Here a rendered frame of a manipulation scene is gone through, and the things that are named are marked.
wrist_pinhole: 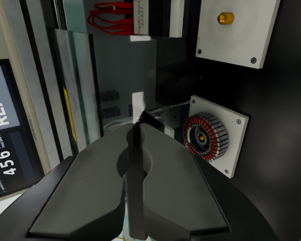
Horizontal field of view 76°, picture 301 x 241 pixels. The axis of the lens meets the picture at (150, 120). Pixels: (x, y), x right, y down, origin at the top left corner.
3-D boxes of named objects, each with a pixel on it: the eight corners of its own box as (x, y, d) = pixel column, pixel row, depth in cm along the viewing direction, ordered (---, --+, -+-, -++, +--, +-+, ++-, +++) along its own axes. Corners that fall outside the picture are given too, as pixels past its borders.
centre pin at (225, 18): (235, 12, 33) (224, 11, 32) (232, 24, 34) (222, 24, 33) (226, 12, 35) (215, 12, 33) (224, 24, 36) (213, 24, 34)
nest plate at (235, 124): (249, 116, 37) (245, 118, 36) (233, 176, 44) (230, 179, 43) (194, 94, 48) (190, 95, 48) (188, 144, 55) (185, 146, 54)
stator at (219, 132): (232, 119, 39) (220, 124, 37) (227, 166, 43) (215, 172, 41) (193, 106, 48) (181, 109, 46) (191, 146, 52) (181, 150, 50)
